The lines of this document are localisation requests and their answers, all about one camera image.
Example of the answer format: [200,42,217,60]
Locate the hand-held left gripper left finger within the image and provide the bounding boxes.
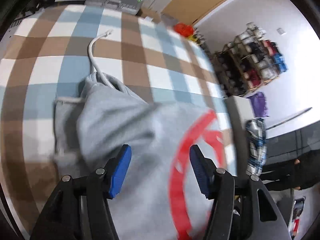
[29,144,132,240]

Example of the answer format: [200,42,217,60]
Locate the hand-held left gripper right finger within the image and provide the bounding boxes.
[189,144,293,240]

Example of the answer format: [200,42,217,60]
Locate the grey printed hoodie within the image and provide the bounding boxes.
[52,30,234,240]

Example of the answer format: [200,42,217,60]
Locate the blue white plaid shirt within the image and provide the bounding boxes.
[245,119,268,175]

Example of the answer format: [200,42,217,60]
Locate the dark cloth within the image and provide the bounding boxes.
[260,152,320,191]

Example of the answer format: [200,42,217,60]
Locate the dark grey padded panel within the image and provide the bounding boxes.
[265,123,320,161]

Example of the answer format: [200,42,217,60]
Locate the purple bag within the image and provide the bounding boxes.
[246,92,269,118]

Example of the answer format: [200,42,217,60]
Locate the grey metal rod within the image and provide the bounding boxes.
[265,107,313,130]

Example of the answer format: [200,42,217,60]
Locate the wooden shoe rack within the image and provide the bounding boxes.
[214,26,288,98]

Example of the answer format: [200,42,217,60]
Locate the checked brown blue blanket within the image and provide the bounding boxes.
[0,4,233,230]

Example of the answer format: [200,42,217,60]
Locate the rows of shoes on rack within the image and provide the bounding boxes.
[217,22,288,90]

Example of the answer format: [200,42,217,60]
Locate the pile of shoes on floor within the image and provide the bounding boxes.
[190,27,213,55]

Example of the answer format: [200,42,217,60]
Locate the orange plastic bag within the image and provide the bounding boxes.
[174,23,195,37]

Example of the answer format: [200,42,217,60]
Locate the grey door mat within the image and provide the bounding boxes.
[161,14,179,25]

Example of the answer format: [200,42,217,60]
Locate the brown cardboard box on floor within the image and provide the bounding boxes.
[140,6,163,23]

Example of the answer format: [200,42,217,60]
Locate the wooden door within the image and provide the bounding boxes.
[161,0,265,25]

